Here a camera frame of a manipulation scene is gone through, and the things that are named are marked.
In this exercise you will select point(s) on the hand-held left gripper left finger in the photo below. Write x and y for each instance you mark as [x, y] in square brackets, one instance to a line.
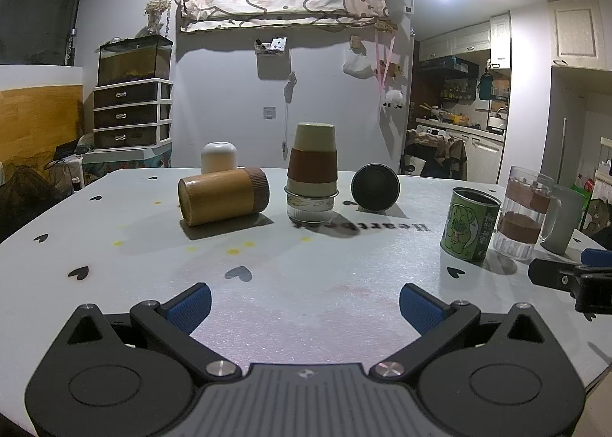
[191, 308]

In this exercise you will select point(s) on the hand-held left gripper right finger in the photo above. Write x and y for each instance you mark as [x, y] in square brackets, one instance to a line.
[420, 309]

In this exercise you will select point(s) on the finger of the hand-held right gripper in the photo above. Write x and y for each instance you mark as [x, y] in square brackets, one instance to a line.
[550, 273]
[596, 257]

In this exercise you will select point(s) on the beige cup with brown sleeve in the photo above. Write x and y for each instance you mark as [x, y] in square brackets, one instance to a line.
[313, 164]

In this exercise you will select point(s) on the grey cup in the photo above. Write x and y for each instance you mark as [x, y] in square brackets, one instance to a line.
[571, 217]

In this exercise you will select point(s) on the black cup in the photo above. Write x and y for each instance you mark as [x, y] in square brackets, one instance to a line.
[375, 188]

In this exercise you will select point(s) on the white rounded cup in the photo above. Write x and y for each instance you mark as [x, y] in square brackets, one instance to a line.
[219, 157]

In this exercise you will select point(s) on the green printed box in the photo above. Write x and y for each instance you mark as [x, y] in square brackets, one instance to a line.
[595, 215]

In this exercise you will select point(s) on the glass mug with brown bands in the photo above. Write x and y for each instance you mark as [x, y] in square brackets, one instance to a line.
[523, 212]

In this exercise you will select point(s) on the green printed tin can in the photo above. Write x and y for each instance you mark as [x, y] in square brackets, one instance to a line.
[467, 226]

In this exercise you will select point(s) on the bamboo canister with ribbed lid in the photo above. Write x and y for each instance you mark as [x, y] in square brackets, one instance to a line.
[222, 195]

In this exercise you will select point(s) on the chair with draped jacket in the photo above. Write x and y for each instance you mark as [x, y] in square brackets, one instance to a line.
[437, 155]

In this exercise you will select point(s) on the green hanging bag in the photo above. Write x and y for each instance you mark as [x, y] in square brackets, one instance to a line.
[485, 87]

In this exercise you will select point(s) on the black netting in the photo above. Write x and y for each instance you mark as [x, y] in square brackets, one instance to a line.
[24, 198]

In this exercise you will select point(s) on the laptop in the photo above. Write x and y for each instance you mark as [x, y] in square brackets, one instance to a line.
[66, 150]

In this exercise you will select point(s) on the white plastic drawer unit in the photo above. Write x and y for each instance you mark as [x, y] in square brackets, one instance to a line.
[131, 114]

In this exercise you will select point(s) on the white plush sheep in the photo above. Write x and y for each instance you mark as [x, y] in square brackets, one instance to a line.
[393, 99]

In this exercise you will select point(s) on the pink ribbons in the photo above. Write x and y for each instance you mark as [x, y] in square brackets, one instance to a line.
[385, 64]

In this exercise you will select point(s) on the white hanging bag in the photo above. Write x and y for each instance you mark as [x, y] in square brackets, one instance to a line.
[356, 65]

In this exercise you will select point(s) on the glass aquarium tank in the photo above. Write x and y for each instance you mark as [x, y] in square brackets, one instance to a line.
[134, 62]

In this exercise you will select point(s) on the dried flower bunch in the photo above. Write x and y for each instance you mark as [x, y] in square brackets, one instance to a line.
[157, 11]

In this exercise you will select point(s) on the wall socket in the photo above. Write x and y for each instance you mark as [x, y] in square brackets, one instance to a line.
[270, 112]

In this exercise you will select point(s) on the white kitchen wall cabinets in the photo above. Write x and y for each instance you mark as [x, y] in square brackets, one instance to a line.
[459, 40]

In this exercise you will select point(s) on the small wall shelf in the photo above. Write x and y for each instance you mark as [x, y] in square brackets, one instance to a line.
[271, 46]

